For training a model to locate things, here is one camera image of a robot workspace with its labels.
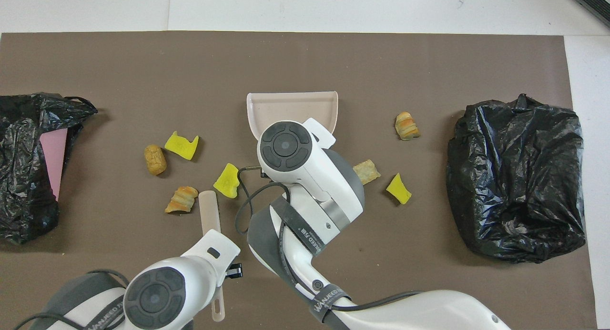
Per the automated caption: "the striped orange croissant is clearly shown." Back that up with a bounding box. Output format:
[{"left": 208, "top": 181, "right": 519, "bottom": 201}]
[
  {"left": 395, "top": 111, "right": 421, "bottom": 141},
  {"left": 164, "top": 186, "right": 199, "bottom": 214}
]

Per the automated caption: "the yellow sponge with green pad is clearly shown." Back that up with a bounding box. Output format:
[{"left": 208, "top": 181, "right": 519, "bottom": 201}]
[{"left": 213, "top": 163, "right": 240, "bottom": 199}]

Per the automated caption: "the notched yellow sponge piece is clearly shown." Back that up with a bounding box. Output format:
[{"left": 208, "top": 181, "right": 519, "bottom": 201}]
[{"left": 164, "top": 131, "right": 200, "bottom": 161}]

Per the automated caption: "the brown bread bun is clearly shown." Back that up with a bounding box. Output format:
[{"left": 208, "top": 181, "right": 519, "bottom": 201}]
[{"left": 144, "top": 145, "right": 168, "bottom": 176}]

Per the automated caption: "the pale bread chunk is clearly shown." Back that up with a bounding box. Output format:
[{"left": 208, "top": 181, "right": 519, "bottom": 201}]
[{"left": 353, "top": 160, "right": 381, "bottom": 185}]

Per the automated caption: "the beige plastic dustpan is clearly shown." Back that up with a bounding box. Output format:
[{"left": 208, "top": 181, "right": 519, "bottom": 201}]
[{"left": 246, "top": 91, "right": 339, "bottom": 141}]

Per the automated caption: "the black bag over pink bin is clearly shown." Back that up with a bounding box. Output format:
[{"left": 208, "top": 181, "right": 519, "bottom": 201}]
[{"left": 0, "top": 92, "right": 99, "bottom": 245}]

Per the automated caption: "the black trash bag bin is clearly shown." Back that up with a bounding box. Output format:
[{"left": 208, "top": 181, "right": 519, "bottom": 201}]
[{"left": 447, "top": 94, "right": 587, "bottom": 264}]

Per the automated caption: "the brown table mat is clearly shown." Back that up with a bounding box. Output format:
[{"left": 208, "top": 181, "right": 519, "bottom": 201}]
[{"left": 0, "top": 31, "right": 599, "bottom": 330}]

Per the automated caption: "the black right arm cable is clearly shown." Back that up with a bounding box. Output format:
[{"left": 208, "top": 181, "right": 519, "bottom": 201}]
[{"left": 235, "top": 166, "right": 425, "bottom": 311}]

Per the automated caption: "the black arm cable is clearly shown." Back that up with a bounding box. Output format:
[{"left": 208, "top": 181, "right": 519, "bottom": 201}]
[
  {"left": 14, "top": 270, "right": 129, "bottom": 330},
  {"left": 235, "top": 166, "right": 425, "bottom": 311}
]

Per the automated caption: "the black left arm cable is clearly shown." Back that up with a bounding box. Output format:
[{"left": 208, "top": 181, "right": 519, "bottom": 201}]
[{"left": 14, "top": 270, "right": 129, "bottom": 330}]

